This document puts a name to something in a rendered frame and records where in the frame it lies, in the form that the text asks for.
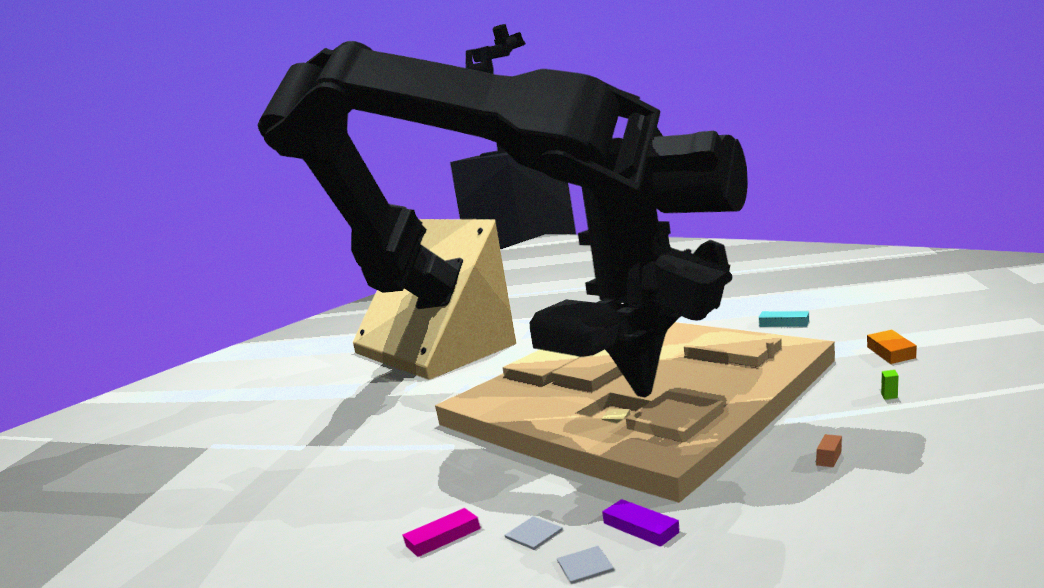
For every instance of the magenta rectangular block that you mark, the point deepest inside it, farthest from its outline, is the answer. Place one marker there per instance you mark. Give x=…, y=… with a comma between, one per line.
x=440, y=532

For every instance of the green block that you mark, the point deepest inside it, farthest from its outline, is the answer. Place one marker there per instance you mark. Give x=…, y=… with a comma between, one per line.
x=889, y=384

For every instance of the purple rectangular block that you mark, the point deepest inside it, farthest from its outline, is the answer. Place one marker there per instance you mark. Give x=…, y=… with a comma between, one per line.
x=641, y=522

